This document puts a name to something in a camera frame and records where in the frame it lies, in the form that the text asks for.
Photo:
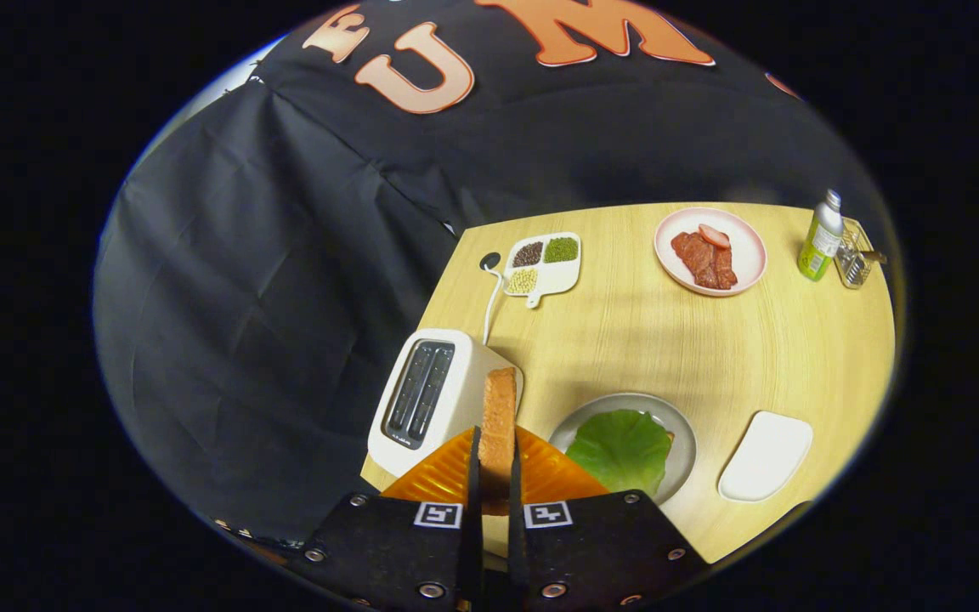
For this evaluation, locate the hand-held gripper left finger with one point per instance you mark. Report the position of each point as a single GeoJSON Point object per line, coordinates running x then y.
{"type": "Point", "coordinates": [387, 552]}

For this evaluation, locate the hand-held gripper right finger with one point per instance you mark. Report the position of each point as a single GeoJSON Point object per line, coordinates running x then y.
{"type": "Point", "coordinates": [608, 552]}

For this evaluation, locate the green lettuce leaf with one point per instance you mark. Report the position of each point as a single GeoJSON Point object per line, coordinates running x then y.
{"type": "Point", "coordinates": [621, 450]}

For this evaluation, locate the toasted bread slice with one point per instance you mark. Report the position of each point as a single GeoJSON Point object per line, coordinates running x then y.
{"type": "Point", "coordinates": [498, 425]}

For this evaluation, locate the grey round plate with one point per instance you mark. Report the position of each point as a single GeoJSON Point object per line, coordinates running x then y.
{"type": "Point", "coordinates": [683, 459]}

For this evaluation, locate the white oblong dish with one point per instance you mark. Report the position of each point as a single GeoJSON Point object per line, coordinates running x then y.
{"type": "Point", "coordinates": [766, 459]}

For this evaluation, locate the cream white toaster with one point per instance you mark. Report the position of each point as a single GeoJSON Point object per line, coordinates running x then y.
{"type": "Point", "coordinates": [468, 365]}

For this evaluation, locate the white divided seasoning tray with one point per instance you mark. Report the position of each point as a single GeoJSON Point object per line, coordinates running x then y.
{"type": "Point", "coordinates": [562, 276]}

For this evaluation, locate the brown meat piece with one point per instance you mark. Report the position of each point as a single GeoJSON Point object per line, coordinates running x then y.
{"type": "Point", "coordinates": [698, 259]}
{"type": "Point", "coordinates": [726, 270]}

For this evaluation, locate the pink round plate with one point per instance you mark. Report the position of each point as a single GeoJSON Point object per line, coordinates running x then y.
{"type": "Point", "coordinates": [749, 255]}

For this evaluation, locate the small pink sausage slice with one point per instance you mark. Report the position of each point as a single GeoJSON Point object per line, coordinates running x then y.
{"type": "Point", "coordinates": [714, 236]}

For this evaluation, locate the silver bottle green label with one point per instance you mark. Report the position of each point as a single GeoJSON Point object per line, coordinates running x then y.
{"type": "Point", "coordinates": [819, 242]}

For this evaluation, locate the wooden sticks in basket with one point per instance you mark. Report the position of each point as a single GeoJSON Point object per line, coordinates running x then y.
{"type": "Point", "coordinates": [874, 256]}

